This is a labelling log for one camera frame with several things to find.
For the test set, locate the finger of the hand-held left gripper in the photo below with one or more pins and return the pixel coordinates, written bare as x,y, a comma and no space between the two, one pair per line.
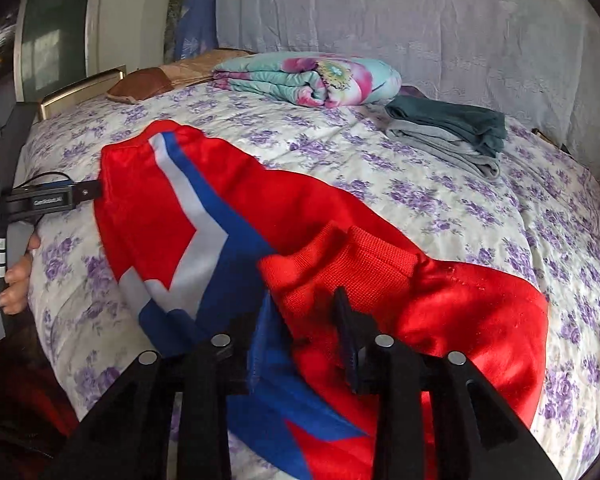
87,191

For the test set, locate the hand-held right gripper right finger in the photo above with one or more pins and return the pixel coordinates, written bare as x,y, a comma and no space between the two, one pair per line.
352,355

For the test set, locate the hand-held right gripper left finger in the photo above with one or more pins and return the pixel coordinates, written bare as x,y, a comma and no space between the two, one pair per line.
262,345

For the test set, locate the red pants with blue-white stripes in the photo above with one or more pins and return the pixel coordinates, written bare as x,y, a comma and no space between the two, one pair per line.
430,300

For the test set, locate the person's left hand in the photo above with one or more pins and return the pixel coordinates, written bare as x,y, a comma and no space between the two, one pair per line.
19,280

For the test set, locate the brown pillow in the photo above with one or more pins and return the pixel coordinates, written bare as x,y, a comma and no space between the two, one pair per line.
145,85

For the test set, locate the purple floral bedspread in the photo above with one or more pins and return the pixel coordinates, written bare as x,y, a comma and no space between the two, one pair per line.
430,195

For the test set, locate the green patterned picture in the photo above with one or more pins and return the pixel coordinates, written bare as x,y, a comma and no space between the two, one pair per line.
172,30

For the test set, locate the blue patterned cloth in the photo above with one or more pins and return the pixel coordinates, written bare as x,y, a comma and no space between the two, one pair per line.
200,10

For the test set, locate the folded grey garment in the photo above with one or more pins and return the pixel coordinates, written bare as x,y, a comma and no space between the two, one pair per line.
445,150

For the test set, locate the person's red garment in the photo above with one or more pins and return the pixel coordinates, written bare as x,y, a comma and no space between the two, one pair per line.
25,410

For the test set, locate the folded floral quilt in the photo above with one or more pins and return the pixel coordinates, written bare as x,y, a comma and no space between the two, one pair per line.
305,80

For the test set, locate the folded dark green garment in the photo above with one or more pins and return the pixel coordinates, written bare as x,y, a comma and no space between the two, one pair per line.
450,120

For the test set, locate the purple cloth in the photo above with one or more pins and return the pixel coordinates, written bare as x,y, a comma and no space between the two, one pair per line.
411,92

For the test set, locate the white lace cloth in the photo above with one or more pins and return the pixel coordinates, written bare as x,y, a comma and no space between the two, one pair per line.
405,25

